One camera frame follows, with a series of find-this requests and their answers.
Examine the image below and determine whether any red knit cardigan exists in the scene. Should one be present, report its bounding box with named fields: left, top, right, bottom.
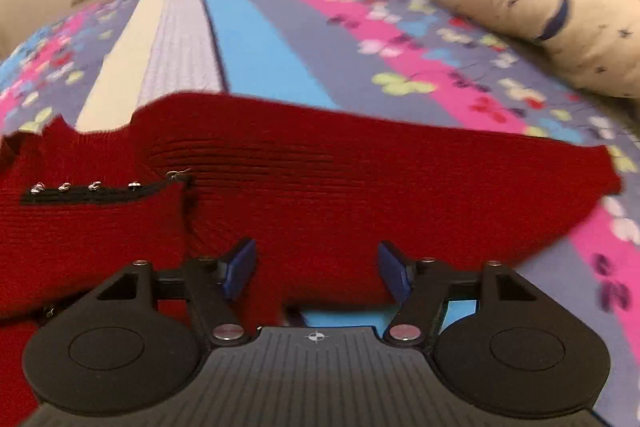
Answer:
left=1, top=93, right=622, bottom=426

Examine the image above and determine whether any colourful floral bed blanket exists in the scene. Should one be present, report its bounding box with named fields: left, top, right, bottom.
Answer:
left=1, top=0, right=639, bottom=426

